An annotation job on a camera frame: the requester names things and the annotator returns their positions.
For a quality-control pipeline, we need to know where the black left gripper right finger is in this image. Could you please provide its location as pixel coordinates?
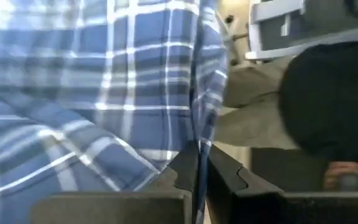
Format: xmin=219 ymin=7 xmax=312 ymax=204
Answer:
xmin=206 ymin=144 xmax=358 ymax=224

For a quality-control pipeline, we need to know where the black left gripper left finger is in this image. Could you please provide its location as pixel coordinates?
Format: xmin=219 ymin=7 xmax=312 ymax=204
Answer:
xmin=31 ymin=141 xmax=200 ymax=224

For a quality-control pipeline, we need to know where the blue plaid garment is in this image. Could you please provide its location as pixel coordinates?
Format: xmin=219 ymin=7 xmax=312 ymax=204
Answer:
xmin=0 ymin=0 xmax=229 ymax=224

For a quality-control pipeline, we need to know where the person's hand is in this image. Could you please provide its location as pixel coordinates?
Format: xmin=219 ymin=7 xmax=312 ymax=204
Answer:
xmin=323 ymin=161 xmax=358 ymax=191

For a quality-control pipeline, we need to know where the person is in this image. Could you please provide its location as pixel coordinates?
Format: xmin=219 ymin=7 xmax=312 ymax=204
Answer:
xmin=214 ymin=39 xmax=358 ymax=170

